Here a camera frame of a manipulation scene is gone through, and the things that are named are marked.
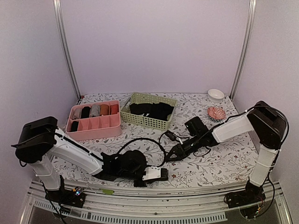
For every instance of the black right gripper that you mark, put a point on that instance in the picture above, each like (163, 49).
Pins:
(176, 149)

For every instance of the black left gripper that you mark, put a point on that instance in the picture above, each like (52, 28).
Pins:
(140, 184)

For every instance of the dark green underwear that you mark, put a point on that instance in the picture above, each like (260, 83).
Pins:
(164, 176)

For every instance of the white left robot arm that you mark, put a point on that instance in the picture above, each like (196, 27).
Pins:
(42, 138)

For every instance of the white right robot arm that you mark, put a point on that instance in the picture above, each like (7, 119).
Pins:
(269, 125)

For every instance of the orange rolled underwear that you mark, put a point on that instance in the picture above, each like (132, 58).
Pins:
(114, 109)

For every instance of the black rolled underwear front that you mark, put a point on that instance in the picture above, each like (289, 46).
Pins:
(74, 126)

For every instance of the black rolled underwear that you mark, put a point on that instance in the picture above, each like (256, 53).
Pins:
(85, 112)
(74, 126)

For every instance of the brown rolled underwear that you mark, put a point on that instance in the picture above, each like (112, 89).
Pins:
(104, 110)

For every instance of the grey rolled underwear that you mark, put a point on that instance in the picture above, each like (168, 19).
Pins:
(95, 111)

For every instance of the beige rolled underwear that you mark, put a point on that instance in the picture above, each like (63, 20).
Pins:
(76, 113)

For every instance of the green tape piece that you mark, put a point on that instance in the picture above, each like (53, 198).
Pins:
(107, 191)

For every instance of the black clothes in basket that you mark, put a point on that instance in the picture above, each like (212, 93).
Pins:
(159, 111)

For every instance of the green plastic basket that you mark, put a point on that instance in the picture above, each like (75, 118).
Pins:
(139, 98)

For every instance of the pink divided organizer box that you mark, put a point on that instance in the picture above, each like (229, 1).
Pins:
(95, 127)

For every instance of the white ceramic bowl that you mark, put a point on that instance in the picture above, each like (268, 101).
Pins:
(215, 95)

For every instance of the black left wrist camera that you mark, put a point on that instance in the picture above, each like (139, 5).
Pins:
(133, 162)

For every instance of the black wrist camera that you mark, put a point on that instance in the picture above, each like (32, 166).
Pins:
(133, 162)
(195, 126)

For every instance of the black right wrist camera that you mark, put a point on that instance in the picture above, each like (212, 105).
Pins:
(195, 126)

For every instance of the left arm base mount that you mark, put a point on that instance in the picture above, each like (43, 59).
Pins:
(72, 197)

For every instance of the aluminium front rail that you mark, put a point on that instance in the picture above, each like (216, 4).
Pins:
(197, 205)

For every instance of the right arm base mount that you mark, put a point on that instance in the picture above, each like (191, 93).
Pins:
(251, 194)

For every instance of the left aluminium frame post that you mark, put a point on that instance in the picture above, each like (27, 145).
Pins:
(64, 43)

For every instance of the aluminium frame post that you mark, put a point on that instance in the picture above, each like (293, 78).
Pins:
(64, 43)
(245, 45)

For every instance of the right aluminium frame post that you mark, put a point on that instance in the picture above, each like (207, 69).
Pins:
(245, 45)

